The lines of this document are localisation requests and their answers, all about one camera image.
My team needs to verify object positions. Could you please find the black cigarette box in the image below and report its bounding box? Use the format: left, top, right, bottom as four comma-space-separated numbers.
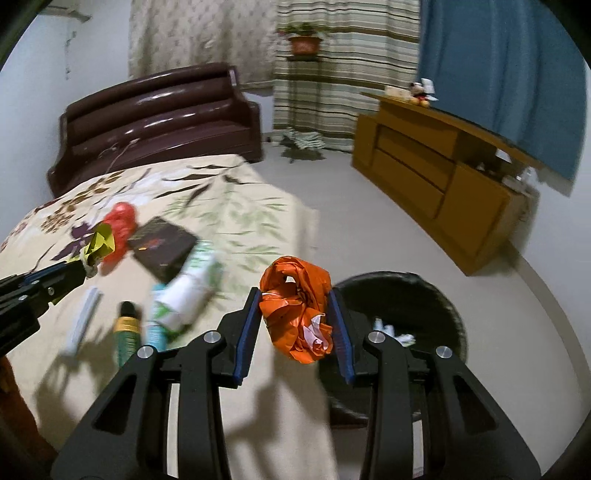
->
127, 216, 199, 284

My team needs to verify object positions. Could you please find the small box on cabinet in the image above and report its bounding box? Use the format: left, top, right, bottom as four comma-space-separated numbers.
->
384, 85, 412, 102

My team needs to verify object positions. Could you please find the green bottle black cap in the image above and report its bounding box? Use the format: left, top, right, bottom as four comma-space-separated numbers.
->
113, 301, 141, 368

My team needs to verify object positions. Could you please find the potted green plant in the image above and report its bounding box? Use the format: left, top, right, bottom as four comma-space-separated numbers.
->
276, 22, 329, 57

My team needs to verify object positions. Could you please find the teal toothpaste box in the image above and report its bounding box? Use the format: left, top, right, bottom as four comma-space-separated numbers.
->
142, 284, 168, 352

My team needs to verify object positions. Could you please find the checkered cloth on stand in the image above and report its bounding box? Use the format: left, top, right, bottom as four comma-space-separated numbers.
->
280, 128, 325, 151

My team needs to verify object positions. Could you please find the striped curtain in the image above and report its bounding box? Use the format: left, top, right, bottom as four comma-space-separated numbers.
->
273, 1, 421, 152

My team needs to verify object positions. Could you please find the green white package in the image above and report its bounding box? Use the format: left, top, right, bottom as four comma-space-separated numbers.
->
152, 240, 223, 334

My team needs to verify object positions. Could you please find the white air conditioner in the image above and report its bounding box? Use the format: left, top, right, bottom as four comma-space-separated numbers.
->
39, 0, 92, 23

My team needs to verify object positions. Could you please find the floral beige tablecloth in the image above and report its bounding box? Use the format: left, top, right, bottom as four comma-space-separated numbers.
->
1, 154, 337, 479

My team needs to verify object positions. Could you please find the blue curtain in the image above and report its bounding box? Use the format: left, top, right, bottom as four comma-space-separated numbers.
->
419, 1, 587, 180

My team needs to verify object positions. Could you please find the dark brown leather sofa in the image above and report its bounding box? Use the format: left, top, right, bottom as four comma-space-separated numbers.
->
47, 63, 263, 196

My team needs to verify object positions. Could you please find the black round trash bin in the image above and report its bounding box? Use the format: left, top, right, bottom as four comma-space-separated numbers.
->
318, 271, 468, 429

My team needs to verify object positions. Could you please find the red plastic bag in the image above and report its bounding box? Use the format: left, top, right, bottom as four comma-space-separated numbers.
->
102, 202, 137, 265

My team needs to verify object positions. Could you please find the brown wooden cabinet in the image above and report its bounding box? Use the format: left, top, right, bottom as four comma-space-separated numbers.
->
352, 95, 539, 276

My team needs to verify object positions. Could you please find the light blue package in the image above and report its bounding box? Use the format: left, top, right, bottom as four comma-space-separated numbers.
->
373, 318, 416, 347

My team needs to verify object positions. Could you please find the white cable on sofa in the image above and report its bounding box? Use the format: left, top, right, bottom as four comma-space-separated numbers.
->
97, 137, 140, 175

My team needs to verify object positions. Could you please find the mickey mouse plush toy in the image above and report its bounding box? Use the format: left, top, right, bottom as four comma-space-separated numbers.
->
409, 81, 437, 108

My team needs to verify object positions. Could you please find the beige patterned curtain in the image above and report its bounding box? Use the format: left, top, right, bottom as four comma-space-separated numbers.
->
128, 0, 279, 90

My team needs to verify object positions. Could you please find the yellow green wrapper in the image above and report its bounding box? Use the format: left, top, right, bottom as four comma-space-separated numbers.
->
79, 223, 115, 278

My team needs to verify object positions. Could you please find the orange plastic bag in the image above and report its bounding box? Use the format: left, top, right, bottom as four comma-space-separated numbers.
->
259, 256, 334, 365

